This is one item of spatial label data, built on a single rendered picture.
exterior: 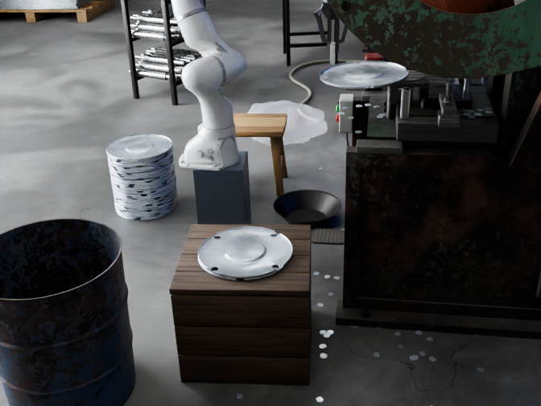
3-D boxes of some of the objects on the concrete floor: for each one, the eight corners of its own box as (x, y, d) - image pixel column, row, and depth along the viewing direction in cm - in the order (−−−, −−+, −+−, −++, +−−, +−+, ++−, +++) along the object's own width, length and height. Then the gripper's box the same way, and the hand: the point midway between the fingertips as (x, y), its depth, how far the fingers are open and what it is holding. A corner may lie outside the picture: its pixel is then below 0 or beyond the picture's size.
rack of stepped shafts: (181, 106, 433) (166, -48, 389) (125, 97, 454) (105, -52, 409) (216, 87, 467) (206, -57, 422) (164, 80, 487) (149, -60, 443)
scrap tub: (-26, 432, 191) (-71, 294, 169) (41, 337, 227) (11, 214, 205) (114, 446, 185) (86, 305, 162) (159, 347, 221) (142, 221, 199)
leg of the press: (335, 325, 229) (340, 68, 187) (337, 305, 239) (342, 57, 197) (621, 345, 215) (695, 72, 173) (610, 323, 225) (678, 60, 183)
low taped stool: (213, 196, 319) (208, 130, 303) (221, 175, 340) (216, 112, 324) (285, 197, 315) (283, 131, 300) (288, 176, 336) (287, 113, 321)
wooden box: (180, 382, 206) (168, 289, 190) (200, 308, 239) (191, 223, 223) (310, 385, 203) (309, 291, 187) (311, 309, 237) (311, 224, 220)
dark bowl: (268, 234, 285) (267, 219, 282) (278, 201, 311) (278, 188, 308) (338, 237, 280) (339, 222, 277) (343, 204, 307) (343, 190, 303)
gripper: (356, -13, 211) (353, 61, 222) (315, -14, 213) (314, 60, 224) (354, -9, 204) (351, 68, 215) (311, -9, 206) (311, 66, 217)
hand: (332, 53), depth 218 cm, fingers closed
